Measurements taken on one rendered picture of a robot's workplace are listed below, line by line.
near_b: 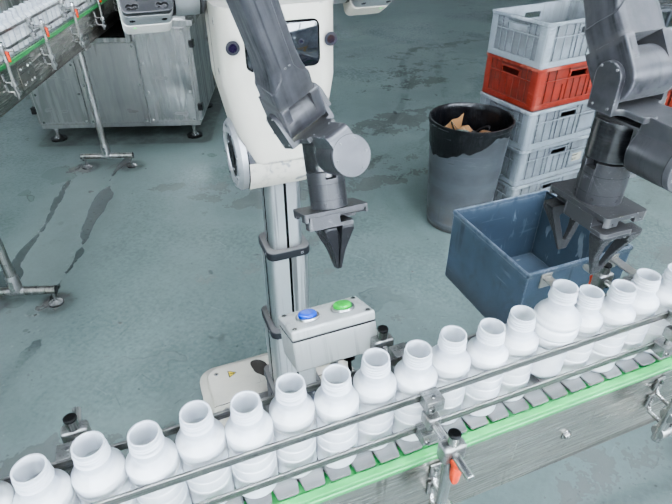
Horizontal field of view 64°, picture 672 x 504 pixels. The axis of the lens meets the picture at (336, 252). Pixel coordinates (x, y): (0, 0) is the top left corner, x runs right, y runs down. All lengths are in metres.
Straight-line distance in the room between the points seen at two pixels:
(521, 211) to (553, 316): 0.81
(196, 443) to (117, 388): 1.71
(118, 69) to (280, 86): 3.65
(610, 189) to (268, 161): 0.68
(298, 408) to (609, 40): 0.55
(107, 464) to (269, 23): 0.54
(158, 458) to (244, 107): 0.67
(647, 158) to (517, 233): 1.03
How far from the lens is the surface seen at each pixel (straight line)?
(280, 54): 0.71
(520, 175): 3.25
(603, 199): 0.73
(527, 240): 1.72
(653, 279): 1.00
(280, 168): 1.16
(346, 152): 0.72
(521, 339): 0.83
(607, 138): 0.70
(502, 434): 0.91
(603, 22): 0.69
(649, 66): 0.68
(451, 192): 3.00
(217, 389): 1.92
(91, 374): 2.49
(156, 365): 2.43
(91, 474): 0.70
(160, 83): 4.30
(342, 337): 0.85
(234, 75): 1.07
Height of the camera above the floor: 1.68
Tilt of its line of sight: 35 degrees down
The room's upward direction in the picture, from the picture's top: straight up
